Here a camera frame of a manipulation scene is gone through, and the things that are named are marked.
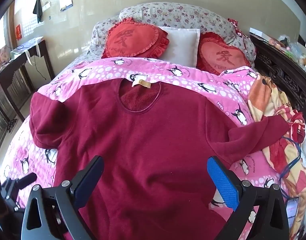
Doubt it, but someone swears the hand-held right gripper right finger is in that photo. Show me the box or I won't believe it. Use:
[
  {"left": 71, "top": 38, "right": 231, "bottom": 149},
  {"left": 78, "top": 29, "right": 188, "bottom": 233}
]
[{"left": 207, "top": 156, "right": 290, "bottom": 240}]

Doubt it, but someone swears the small floral pillow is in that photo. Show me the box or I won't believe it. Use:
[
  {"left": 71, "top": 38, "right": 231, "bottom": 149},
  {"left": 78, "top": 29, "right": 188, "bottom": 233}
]
[{"left": 89, "top": 16, "right": 123, "bottom": 53}]

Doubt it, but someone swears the blue lanyard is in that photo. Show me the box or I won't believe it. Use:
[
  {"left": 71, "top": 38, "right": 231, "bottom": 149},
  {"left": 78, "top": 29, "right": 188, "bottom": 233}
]
[{"left": 278, "top": 136, "right": 302, "bottom": 198}]

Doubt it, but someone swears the brown patterned box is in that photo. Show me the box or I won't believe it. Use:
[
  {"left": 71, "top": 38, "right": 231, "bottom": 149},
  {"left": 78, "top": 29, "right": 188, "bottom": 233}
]
[{"left": 0, "top": 44, "right": 11, "bottom": 80}]

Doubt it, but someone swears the smartphone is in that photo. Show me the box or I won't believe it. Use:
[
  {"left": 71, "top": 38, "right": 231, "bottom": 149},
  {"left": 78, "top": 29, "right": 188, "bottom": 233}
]
[{"left": 284, "top": 196, "right": 300, "bottom": 229}]

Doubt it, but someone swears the maroon fleece sweater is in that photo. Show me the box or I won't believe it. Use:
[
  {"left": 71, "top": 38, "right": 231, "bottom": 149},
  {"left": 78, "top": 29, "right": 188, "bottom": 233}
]
[{"left": 29, "top": 78, "right": 290, "bottom": 240}]

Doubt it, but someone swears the white pillow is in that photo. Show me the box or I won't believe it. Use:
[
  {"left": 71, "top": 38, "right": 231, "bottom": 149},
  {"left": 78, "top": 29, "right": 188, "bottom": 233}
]
[{"left": 158, "top": 26, "right": 201, "bottom": 68}]

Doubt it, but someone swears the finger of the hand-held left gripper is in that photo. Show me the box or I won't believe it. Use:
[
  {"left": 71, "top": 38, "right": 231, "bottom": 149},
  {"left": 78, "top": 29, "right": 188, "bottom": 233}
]
[{"left": 16, "top": 172, "right": 38, "bottom": 189}]

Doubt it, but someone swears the pink penguin printed blanket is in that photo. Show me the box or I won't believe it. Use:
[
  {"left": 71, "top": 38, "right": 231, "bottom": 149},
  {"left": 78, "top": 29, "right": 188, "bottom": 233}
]
[{"left": 0, "top": 57, "right": 289, "bottom": 240}]

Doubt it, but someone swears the orange cartoon printed blanket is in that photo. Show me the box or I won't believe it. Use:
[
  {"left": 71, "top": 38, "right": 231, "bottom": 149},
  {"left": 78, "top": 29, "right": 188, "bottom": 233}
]
[{"left": 247, "top": 76, "right": 306, "bottom": 230}]

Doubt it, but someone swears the white flat box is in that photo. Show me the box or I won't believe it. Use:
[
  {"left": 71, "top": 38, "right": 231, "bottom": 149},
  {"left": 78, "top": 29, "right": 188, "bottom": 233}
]
[{"left": 249, "top": 27, "right": 264, "bottom": 37}]

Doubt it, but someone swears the dark green hanging cloth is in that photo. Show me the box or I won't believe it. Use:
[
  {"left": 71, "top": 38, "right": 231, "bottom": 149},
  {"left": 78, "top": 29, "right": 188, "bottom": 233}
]
[{"left": 33, "top": 0, "right": 44, "bottom": 23}]

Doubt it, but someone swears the large floral pillow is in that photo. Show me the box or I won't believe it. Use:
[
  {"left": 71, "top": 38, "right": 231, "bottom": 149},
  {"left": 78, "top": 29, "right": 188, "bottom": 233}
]
[{"left": 118, "top": 2, "right": 256, "bottom": 63}]

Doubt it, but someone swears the light patterned table cover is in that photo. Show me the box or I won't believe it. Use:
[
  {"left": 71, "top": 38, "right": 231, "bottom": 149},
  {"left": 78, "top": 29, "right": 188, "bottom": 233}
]
[{"left": 10, "top": 36, "right": 44, "bottom": 55}]

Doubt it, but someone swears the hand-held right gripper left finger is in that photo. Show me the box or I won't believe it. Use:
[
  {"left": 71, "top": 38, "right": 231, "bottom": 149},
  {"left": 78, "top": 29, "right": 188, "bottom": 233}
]
[{"left": 21, "top": 155, "right": 104, "bottom": 240}]

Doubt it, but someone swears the metal slatted radiator cover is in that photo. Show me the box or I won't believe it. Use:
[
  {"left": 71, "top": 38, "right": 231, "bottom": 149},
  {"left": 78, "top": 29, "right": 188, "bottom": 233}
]
[{"left": 0, "top": 75, "right": 25, "bottom": 150}]

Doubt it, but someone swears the red patterned cloth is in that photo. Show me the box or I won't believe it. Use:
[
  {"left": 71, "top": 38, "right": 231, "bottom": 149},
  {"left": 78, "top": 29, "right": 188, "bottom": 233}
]
[{"left": 228, "top": 17, "right": 249, "bottom": 38}]

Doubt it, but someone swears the dark wooden side table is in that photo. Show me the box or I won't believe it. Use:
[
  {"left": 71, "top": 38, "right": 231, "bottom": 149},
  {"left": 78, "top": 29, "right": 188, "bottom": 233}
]
[{"left": 0, "top": 40, "right": 56, "bottom": 123}]

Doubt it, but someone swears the red heart-shaped pillow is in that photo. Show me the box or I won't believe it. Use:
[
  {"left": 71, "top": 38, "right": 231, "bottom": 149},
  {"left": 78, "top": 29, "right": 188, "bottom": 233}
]
[
  {"left": 196, "top": 32, "right": 251, "bottom": 75},
  {"left": 101, "top": 17, "right": 170, "bottom": 59}
]

